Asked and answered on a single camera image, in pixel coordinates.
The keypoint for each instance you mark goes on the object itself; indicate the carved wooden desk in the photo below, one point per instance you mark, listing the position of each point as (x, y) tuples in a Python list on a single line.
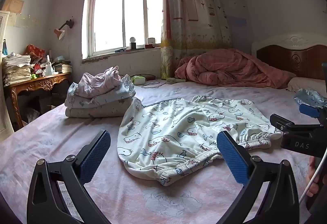
[(38, 83)]

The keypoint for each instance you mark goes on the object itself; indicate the small white box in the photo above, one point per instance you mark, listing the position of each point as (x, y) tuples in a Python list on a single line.
[(151, 41)]

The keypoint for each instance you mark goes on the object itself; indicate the white and green device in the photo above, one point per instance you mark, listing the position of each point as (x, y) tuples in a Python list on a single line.
[(138, 79)]

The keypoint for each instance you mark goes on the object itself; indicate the white panelled cabinet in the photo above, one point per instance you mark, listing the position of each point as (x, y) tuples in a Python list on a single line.
[(5, 111)]

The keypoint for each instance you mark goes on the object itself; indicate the tree print curtain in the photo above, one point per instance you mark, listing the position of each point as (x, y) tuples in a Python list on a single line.
[(194, 9)]

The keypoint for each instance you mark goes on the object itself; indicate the round white bulb lamp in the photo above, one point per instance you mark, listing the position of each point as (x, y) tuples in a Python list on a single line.
[(132, 41)]

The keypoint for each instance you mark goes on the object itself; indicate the white plastic bottle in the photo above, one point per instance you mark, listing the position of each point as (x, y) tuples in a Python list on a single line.
[(48, 68)]

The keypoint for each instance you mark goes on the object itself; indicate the folded beige speckled cloth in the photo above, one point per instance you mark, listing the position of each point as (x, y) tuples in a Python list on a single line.
[(97, 111)]

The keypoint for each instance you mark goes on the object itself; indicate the flat blue case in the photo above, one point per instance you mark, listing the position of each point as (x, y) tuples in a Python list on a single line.
[(120, 49)]

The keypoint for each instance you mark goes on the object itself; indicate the pink quilt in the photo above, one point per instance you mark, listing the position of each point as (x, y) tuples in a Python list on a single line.
[(230, 68)]

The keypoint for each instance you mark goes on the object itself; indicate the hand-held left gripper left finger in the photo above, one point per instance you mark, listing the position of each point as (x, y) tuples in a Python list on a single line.
[(94, 157)]

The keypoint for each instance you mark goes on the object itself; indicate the brown paper wall poster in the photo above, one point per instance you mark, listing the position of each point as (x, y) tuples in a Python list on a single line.
[(14, 5)]

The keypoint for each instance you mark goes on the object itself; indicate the white and brown wooden headboard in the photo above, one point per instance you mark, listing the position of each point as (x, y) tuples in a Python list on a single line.
[(293, 57)]

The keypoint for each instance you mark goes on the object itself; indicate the cartoon cat print pants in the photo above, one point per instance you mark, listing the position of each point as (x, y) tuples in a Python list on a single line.
[(173, 134)]

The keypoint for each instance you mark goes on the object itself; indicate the pale pillow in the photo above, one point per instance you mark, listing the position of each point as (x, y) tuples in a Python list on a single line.
[(309, 84)]

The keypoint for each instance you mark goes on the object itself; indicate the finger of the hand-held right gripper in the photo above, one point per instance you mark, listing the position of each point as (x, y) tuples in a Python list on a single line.
[(283, 124), (309, 110)]

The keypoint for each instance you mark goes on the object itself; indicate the stack of papers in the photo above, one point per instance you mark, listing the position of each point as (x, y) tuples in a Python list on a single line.
[(16, 70)]

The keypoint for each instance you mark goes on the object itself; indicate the cardboard box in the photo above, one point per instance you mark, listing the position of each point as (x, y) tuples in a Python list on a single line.
[(48, 106)]

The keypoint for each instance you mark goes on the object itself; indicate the pile of books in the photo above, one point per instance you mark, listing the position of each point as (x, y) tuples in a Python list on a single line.
[(62, 67)]

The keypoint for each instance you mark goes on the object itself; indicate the stack of folded clothes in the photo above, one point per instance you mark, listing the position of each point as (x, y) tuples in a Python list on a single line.
[(112, 97)]

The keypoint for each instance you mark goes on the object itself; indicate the hairbrush on bed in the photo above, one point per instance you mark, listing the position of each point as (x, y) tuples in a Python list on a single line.
[(175, 80)]

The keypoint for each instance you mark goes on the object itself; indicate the person's right hand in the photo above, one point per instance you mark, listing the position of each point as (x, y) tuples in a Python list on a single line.
[(312, 178)]

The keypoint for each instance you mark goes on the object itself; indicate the pink wall lamp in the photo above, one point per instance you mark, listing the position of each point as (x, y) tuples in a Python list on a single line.
[(60, 33)]

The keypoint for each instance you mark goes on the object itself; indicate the crumpled pink garment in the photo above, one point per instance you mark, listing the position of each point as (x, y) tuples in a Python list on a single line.
[(97, 83)]

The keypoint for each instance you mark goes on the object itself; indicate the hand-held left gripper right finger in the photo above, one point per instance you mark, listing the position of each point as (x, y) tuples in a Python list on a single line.
[(233, 160)]

